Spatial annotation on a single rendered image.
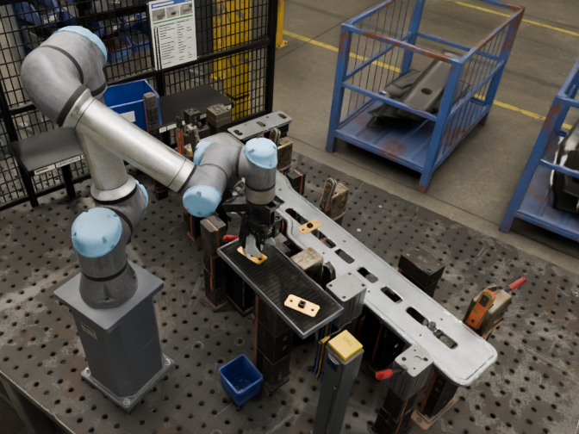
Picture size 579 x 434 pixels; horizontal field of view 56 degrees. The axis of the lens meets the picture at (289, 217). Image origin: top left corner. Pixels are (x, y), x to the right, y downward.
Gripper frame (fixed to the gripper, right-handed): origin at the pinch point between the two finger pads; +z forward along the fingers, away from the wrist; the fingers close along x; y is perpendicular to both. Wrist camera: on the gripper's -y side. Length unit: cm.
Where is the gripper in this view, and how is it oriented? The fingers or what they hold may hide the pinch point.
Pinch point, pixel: (252, 249)
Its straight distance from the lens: 150.3
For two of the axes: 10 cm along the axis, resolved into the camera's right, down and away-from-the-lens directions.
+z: -0.6, 7.5, 6.5
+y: 7.6, 4.6, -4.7
